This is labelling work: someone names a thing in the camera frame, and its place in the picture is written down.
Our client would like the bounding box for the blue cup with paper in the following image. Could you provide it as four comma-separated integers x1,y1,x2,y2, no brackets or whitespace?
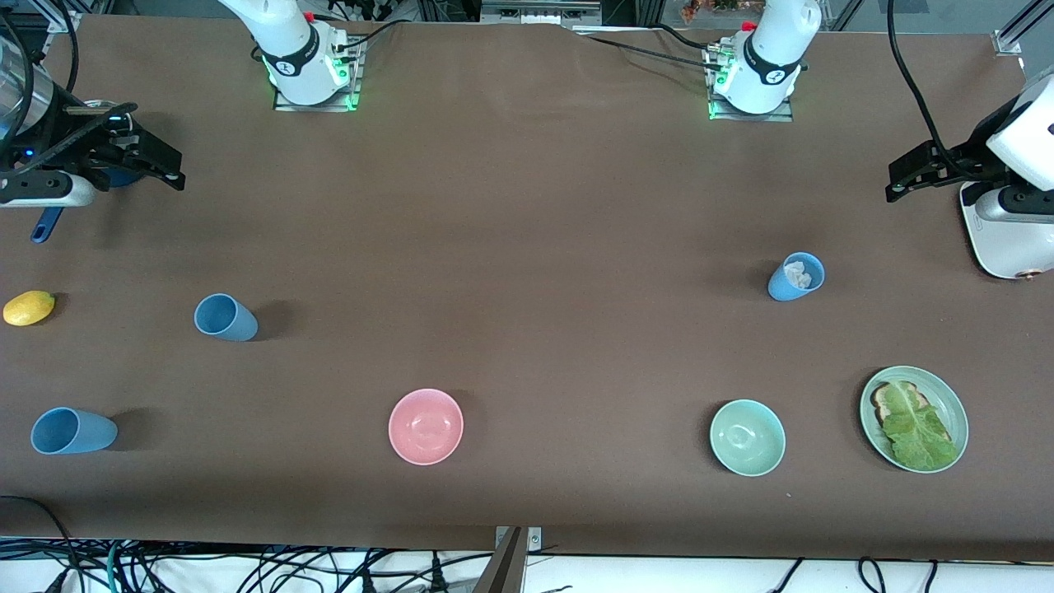
767,252,826,302

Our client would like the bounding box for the dark blue saucepan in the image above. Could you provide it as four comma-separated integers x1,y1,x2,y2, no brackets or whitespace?
31,99,149,245

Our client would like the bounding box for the white toaster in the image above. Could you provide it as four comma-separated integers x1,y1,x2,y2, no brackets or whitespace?
959,181,1054,281

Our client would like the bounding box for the yellow lemon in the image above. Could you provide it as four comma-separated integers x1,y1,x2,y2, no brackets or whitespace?
2,290,56,327

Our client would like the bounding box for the toast slice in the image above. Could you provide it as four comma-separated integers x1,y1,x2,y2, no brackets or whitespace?
870,381,956,450

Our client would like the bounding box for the green plate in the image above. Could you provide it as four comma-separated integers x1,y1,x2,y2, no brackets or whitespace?
860,366,970,474

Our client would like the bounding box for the green lettuce leaf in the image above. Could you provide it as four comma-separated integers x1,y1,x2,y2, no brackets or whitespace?
883,381,960,472

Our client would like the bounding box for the orange dried plant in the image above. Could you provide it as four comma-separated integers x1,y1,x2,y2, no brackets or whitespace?
680,0,771,24

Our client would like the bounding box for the mint green bowl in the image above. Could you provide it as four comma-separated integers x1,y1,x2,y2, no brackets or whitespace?
709,399,787,478

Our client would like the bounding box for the pink bowl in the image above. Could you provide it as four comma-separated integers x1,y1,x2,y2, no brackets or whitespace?
388,388,464,466

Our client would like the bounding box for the grey power strip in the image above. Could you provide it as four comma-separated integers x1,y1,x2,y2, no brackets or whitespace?
480,0,604,27

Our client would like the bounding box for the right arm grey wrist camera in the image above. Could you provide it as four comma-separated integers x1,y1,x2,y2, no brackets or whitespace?
0,171,97,208

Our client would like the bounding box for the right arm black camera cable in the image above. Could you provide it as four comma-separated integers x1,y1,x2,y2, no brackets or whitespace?
0,0,80,166

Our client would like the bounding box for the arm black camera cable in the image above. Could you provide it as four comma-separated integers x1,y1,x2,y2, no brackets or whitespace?
0,0,80,166
886,0,981,178

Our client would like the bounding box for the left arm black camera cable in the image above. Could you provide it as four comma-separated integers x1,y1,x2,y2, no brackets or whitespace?
886,0,981,178

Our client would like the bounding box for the aluminium frame corner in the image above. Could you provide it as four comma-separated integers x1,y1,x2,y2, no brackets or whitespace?
992,0,1054,57
33,0,83,34

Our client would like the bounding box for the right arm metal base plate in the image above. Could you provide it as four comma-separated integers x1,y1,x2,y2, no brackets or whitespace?
273,37,363,112

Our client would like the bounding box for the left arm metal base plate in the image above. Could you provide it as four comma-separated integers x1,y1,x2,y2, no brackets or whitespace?
707,45,795,123

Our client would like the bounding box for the black base cable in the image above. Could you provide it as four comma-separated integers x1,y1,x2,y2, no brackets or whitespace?
576,30,725,73
651,23,721,52
333,18,413,52

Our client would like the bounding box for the silver table bracket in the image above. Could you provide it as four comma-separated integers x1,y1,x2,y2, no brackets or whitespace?
494,525,543,551

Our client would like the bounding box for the grey camera pole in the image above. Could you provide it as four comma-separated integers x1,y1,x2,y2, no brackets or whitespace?
472,527,528,593

